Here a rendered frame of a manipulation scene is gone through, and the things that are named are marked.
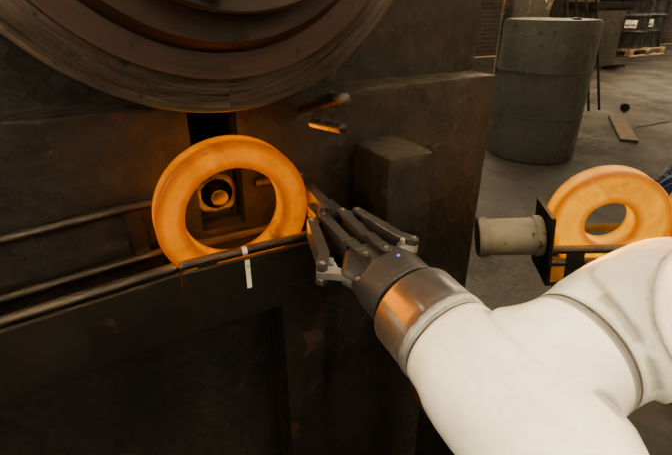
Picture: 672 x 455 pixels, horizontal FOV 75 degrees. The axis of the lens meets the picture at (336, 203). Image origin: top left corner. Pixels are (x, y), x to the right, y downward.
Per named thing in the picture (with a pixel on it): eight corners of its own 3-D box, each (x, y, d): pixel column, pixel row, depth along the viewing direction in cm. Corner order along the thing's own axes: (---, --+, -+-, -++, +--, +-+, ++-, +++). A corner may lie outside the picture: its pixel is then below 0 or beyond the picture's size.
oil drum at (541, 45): (467, 146, 327) (483, 16, 290) (523, 136, 352) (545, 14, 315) (532, 171, 279) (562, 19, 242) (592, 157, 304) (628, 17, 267)
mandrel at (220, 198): (183, 175, 74) (179, 150, 72) (209, 171, 76) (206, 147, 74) (205, 216, 60) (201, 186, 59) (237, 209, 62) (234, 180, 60)
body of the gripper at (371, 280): (368, 345, 42) (326, 287, 49) (439, 318, 45) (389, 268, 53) (375, 283, 38) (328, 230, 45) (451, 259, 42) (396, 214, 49)
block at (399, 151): (346, 273, 75) (348, 137, 65) (386, 262, 78) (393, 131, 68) (380, 309, 67) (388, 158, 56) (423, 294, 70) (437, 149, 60)
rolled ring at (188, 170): (306, 131, 52) (296, 124, 55) (139, 153, 45) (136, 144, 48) (310, 263, 60) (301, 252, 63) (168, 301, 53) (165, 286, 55)
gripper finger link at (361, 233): (382, 251, 46) (394, 248, 46) (336, 202, 54) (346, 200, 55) (379, 281, 47) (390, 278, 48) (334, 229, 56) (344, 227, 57)
